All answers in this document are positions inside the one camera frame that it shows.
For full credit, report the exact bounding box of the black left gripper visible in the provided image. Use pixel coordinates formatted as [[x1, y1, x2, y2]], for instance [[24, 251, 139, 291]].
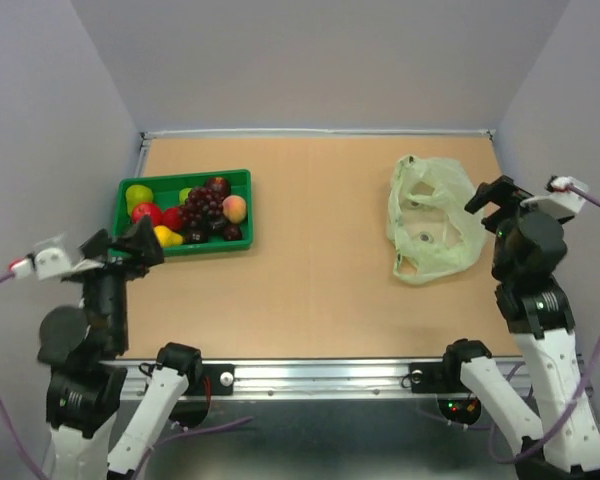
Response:
[[78, 210, 166, 348]]

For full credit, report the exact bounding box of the red orange pomegranate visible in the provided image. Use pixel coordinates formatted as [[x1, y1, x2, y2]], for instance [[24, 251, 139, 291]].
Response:
[[162, 207, 184, 232]]

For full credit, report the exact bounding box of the light green plastic bag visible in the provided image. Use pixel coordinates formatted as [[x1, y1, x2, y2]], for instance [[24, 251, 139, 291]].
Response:
[[386, 155, 486, 286]]

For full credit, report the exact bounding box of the light green wrinkled fruit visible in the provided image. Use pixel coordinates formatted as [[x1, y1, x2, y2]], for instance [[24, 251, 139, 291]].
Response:
[[179, 187, 192, 204]]

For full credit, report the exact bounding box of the dark red grape bunch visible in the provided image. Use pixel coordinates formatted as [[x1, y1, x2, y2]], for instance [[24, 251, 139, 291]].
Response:
[[180, 187, 225, 229]]

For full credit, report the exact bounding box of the dark maroon plum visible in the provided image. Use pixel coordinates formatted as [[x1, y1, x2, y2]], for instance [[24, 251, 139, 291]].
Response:
[[222, 224, 243, 242]]

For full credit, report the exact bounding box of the dark purple mangosteen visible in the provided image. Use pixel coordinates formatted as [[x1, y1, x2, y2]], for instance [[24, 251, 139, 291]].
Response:
[[185, 229, 209, 245]]

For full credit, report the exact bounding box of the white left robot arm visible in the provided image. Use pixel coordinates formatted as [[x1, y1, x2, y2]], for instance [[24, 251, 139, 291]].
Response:
[[33, 217, 203, 479]]

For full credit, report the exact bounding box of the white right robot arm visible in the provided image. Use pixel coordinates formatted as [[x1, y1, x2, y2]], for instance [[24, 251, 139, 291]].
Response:
[[440, 176, 600, 479]]

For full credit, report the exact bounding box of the peach fruit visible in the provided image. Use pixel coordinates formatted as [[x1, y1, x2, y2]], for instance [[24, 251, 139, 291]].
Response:
[[222, 195, 248, 225]]

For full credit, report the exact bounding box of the bright red apple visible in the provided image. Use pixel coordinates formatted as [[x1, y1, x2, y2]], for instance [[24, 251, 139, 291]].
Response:
[[130, 202, 163, 226]]

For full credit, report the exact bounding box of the green yellow pear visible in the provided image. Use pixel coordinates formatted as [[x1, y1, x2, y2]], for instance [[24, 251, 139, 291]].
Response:
[[124, 184, 154, 215]]

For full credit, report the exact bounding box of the green plastic tray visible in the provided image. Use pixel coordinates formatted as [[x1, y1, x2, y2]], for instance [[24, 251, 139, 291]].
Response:
[[111, 169, 253, 257]]

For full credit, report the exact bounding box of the dark red apple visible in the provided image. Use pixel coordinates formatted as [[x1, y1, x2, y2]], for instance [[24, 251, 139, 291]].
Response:
[[204, 176, 231, 197]]

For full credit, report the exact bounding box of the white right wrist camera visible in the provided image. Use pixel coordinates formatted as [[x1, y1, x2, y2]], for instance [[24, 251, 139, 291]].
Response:
[[520, 176, 589, 223]]

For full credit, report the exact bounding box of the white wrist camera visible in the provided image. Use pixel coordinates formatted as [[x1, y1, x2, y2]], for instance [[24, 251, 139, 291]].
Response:
[[520, 176, 589, 223], [9, 234, 104, 280]]

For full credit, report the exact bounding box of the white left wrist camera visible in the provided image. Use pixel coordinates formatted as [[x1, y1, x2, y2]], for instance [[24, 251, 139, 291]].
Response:
[[9, 234, 104, 280]]

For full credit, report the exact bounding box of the aluminium mounting rail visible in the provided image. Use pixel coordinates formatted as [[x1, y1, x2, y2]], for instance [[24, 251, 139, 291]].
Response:
[[99, 357, 586, 401]]

